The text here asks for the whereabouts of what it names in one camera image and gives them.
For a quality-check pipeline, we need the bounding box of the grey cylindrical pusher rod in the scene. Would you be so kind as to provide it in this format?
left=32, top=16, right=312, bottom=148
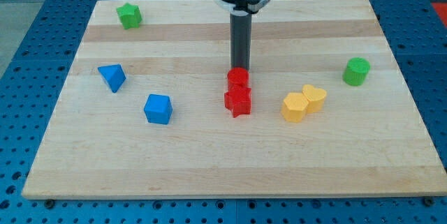
left=230, top=15, right=251, bottom=70

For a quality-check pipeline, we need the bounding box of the blue triangular prism block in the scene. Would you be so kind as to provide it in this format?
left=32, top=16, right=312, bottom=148
left=97, top=64, right=126, bottom=93

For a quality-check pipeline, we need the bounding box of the blue cube block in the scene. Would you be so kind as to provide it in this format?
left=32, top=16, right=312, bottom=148
left=144, top=94, right=173, bottom=125

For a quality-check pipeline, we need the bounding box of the red cylinder block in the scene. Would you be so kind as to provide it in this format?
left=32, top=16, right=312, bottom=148
left=227, top=67, right=249, bottom=91

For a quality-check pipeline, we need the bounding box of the red star block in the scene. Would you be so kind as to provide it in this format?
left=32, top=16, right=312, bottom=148
left=224, top=86, right=251, bottom=118

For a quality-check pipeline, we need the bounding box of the yellow hexagon block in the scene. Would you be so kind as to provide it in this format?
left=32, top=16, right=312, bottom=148
left=281, top=92, right=309, bottom=123

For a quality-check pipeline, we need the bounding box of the yellow heart block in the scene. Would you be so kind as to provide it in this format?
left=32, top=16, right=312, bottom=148
left=302, top=84, right=327, bottom=114

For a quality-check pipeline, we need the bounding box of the green star block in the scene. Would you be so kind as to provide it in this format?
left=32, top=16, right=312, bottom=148
left=116, top=3, right=142, bottom=29

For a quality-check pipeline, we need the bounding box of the green cylinder block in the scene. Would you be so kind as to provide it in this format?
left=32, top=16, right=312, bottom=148
left=342, top=57, right=370, bottom=87

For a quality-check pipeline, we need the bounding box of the light wooden board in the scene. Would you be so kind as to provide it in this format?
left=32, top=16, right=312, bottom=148
left=22, top=0, right=446, bottom=200

